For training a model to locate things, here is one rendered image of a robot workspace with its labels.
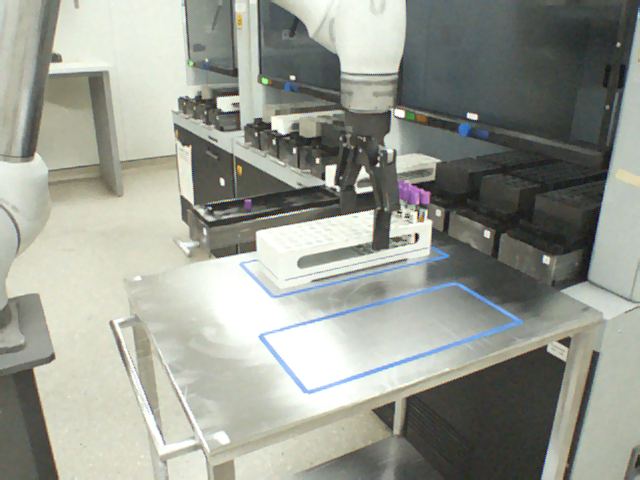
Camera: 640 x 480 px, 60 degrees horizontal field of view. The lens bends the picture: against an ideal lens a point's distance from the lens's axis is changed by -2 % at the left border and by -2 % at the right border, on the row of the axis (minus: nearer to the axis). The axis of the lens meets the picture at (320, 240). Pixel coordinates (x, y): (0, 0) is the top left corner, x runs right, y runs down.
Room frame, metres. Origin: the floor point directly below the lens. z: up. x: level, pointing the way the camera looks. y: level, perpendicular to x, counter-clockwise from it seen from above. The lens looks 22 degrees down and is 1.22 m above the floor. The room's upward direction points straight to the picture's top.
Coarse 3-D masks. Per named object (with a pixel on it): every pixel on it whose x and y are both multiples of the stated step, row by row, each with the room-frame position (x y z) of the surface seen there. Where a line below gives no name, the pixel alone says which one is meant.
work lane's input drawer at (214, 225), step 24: (288, 192) 1.32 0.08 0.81; (312, 192) 1.35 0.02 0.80; (336, 192) 1.31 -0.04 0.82; (192, 216) 1.17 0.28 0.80; (216, 216) 1.13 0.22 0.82; (240, 216) 1.14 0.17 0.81; (264, 216) 1.17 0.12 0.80; (288, 216) 1.18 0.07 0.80; (312, 216) 1.22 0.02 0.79; (336, 216) 1.25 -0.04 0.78; (192, 240) 1.19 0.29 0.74; (216, 240) 1.10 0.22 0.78; (240, 240) 1.12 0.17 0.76
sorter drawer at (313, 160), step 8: (304, 152) 1.78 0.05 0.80; (312, 152) 1.75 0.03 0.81; (320, 152) 1.72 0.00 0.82; (328, 152) 1.72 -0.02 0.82; (336, 152) 1.73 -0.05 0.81; (304, 160) 1.78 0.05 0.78; (312, 160) 1.74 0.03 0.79; (320, 160) 1.70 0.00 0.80; (328, 160) 1.71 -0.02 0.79; (336, 160) 1.72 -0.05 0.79; (304, 168) 1.78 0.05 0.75; (312, 168) 1.74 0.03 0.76; (320, 168) 1.69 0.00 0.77; (304, 176) 1.69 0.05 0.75; (320, 176) 1.69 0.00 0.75
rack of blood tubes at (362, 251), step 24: (360, 216) 0.96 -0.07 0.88; (264, 240) 0.84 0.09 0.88; (288, 240) 0.84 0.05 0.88; (312, 240) 0.84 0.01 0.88; (336, 240) 0.84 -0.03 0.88; (360, 240) 0.86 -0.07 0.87; (264, 264) 0.84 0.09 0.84; (288, 264) 0.80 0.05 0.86; (312, 264) 0.87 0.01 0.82; (336, 264) 0.84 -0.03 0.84; (360, 264) 0.86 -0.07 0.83
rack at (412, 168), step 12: (396, 156) 1.48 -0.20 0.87; (408, 156) 1.48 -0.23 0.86; (420, 156) 1.49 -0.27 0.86; (396, 168) 1.36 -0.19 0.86; (408, 168) 1.38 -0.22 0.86; (420, 168) 1.40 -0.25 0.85; (432, 168) 1.42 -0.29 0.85; (360, 180) 1.42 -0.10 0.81; (408, 180) 1.38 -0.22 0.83; (420, 180) 1.40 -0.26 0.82
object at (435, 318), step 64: (256, 256) 0.92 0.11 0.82; (448, 256) 0.92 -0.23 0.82; (128, 320) 0.76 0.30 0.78; (192, 320) 0.69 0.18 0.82; (256, 320) 0.69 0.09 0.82; (320, 320) 0.69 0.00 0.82; (384, 320) 0.70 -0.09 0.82; (448, 320) 0.70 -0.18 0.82; (512, 320) 0.70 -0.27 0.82; (576, 320) 0.70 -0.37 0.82; (192, 384) 0.54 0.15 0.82; (256, 384) 0.55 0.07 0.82; (320, 384) 0.55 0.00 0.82; (384, 384) 0.55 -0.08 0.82; (576, 384) 0.71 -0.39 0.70; (192, 448) 0.49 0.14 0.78; (256, 448) 0.46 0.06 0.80; (384, 448) 1.03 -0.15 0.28
